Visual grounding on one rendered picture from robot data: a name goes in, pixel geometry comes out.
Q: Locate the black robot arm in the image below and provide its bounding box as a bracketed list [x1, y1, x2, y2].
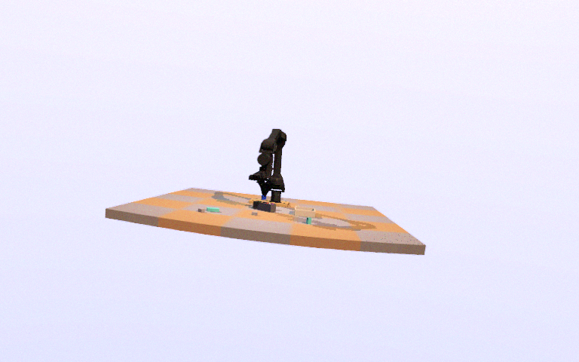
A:
[252, 129, 286, 203]

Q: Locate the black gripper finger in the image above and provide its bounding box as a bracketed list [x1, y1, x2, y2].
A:
[264, 183, 274, 196]
[256, 182, 265, 195]

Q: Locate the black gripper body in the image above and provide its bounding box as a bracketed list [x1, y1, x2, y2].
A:
[248, 165, 283, 184]

